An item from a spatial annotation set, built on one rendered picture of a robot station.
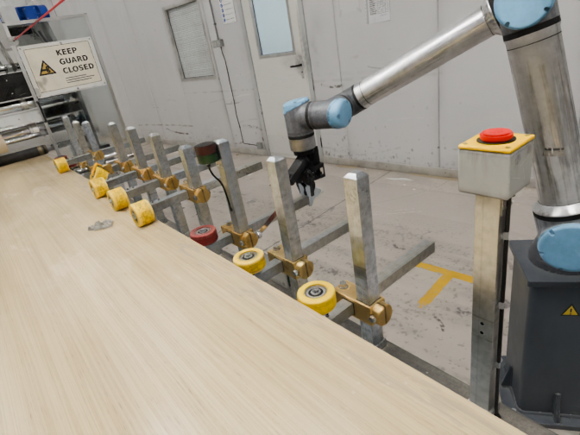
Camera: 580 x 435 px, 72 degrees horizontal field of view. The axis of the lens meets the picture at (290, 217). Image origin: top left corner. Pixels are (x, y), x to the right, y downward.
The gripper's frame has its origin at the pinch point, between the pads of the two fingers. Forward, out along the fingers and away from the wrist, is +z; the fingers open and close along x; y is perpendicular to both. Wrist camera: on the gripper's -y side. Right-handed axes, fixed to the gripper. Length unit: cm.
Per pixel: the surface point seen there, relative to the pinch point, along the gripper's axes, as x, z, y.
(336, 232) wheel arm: -26.6, -1.6, -12.6
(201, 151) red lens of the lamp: -6, -33, -38
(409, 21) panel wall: 110, -46, 223
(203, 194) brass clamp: 16.2, -13.1, -31.3
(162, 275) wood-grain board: -13, -8, -61
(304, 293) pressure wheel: -49, -9, -44
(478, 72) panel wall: 55, -2, 228
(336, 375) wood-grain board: -69, -8, -55
